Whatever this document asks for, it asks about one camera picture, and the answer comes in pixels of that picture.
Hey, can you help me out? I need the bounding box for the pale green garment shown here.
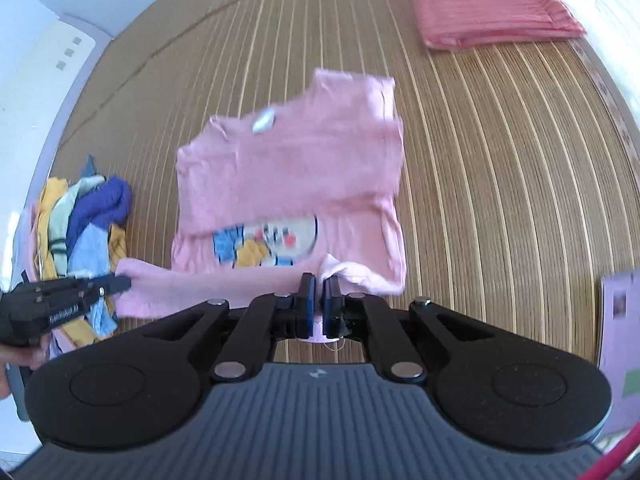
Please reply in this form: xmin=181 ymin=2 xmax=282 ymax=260
xmin=49 ymin=175 xmax=107 ymax=277

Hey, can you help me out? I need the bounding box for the purple garment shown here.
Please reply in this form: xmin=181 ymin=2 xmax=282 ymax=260
xmin=65 ymin=175 xmax=133 ymax=256

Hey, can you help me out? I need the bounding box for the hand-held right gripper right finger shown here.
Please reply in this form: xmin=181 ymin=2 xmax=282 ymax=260
xmin=322 ymin=276 xmax=502 ymax=382

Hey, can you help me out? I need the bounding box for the pink cartoon-print t-shirt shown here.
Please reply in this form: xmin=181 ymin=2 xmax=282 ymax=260
xmin=116 ymin=67 xmax=407 ymax=344

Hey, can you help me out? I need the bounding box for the folded red striped blanket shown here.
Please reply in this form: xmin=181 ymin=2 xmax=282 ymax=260
xmin=399 ymin=0 xmax=587 ymax=52

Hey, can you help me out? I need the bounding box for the white lilac-edged bed frame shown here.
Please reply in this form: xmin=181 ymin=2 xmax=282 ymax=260
xmin=0 ymin=16 xmax=113 ymax=291

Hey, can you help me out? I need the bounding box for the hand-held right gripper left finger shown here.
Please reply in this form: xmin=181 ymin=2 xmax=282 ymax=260
xmin=137 ymin=272 xmax=318 ymax=382

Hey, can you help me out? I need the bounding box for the person's left hand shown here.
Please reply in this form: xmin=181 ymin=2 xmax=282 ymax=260
xmin=0 ymin=334 xmax=52 ymax=402

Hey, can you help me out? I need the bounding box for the pile of colourful clothes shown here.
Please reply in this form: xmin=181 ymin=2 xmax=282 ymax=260
xmin=36 ymin=177 xmax=128 ymax=348

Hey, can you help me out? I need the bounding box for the bamboo mat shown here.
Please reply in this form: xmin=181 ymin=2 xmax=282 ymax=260
xmin=50 ymin=0 xmax=640 ymax=366

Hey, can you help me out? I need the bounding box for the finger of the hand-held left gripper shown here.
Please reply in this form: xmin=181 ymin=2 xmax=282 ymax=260
xmin=75 ymin=273 xmax=133 ymax=307

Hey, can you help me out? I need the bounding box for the red cable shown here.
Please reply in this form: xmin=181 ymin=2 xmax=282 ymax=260
xmin=580 ymin=420 xmax=640 ymax=480

